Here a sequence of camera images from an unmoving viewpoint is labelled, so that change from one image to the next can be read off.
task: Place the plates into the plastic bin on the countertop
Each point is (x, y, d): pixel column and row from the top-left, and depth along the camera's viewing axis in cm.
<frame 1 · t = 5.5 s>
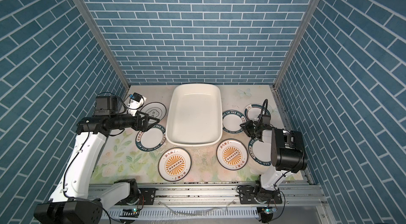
left hand: (152, 117, 71), fingers open
right hand: (240, 123, 97), fingers open
white plastic bin: (194, 115, 106), on the table
white plate thin dark rim: (156, 109, 107), on the table
left green lettered rim plate: (151, 140, 93), on the table
left orange sunburst plate: (174, 164, 84), on the table
right orange sunburst plate: (232, 154, 88), on the table
green lettered rim plate: (231, 120, 104), on the table
green red ring plate: (252, 111, 109), on the table
right green lettered rim plate: (257, 151, 92), on the table

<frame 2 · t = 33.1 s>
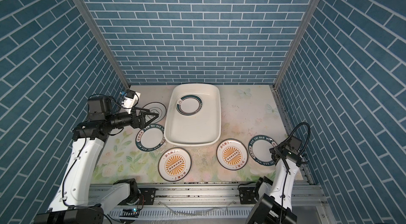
left hand: (152, 113, 68), fingers open
right hand: (277, 154, 81), fingers open
green red ring plate: (189, 105, 111), on the table
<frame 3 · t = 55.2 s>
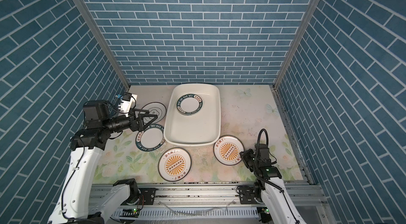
left hand: (151, 115, 66), fingers open
right hand: (238, 152, 86), fingers open
right orange sunburst plate: (227, 149, 91), on the table
right green lettered rim plate: (189, 104, 111), on the table
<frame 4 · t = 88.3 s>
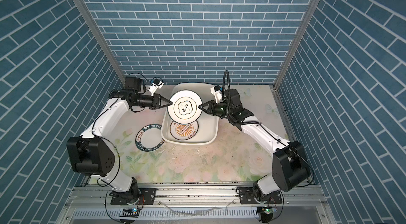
left hand: (170, 103, 78), fingers closed
right hand: (197, 105, 77), fingers closed
white plate thin dark rim: (185, 108, 79), point 25 cm above the table
left orange sunburst plate: (184, 131, 96), point 2 cm above the table
